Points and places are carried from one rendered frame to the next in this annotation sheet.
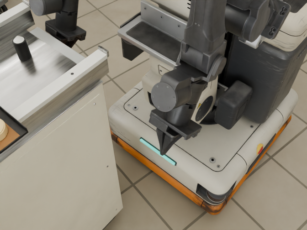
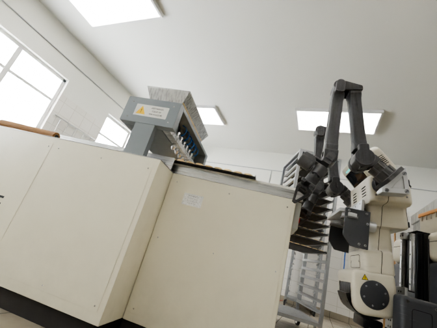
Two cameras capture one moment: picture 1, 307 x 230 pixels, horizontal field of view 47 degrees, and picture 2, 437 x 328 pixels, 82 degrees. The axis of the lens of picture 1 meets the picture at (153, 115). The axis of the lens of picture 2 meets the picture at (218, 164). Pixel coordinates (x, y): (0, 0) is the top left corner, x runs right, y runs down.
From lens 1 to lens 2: 1.31 m
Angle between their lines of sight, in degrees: 90
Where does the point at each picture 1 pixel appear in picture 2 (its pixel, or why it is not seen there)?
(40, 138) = (257, 195)
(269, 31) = (387, 177)
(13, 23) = not seen: hidden behind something
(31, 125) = (258, 187)
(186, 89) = (311, 159)
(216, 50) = (330, 149)
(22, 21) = not seen: hidden behind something
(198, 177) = not seen: outside the picture
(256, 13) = (358, 146)
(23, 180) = (238, 207)
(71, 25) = (306, 207)
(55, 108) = (270, 191)
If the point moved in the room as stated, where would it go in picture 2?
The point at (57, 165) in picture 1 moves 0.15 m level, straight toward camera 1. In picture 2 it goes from (253, 220) to (240, 213)
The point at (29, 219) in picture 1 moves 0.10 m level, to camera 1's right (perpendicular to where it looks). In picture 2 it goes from (224, 236) to (235, 238)
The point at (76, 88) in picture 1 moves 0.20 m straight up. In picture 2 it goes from (283, 191) to (289, 157)
